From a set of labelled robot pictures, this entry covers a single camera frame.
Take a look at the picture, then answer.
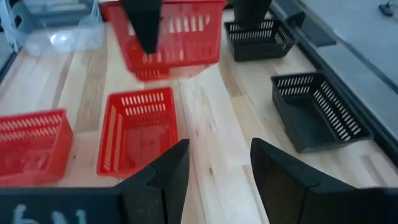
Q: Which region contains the black plastic slotted basket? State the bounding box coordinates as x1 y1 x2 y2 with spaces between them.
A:
223 19 297 62
270 71 373 154

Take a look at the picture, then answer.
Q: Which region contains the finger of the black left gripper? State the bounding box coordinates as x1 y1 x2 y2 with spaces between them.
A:
119 0 163 55

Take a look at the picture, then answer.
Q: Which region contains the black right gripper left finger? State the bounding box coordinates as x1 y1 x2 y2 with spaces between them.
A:
0 138 190 224

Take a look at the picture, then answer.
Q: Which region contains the clear plastic storage container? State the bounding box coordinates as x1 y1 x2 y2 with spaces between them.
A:
21 0 106 57

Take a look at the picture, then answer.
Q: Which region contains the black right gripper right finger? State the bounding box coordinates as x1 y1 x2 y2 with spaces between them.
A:
250 137 398 224

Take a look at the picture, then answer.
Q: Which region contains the small black floor object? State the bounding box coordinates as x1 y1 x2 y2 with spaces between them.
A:
377 0 398 18

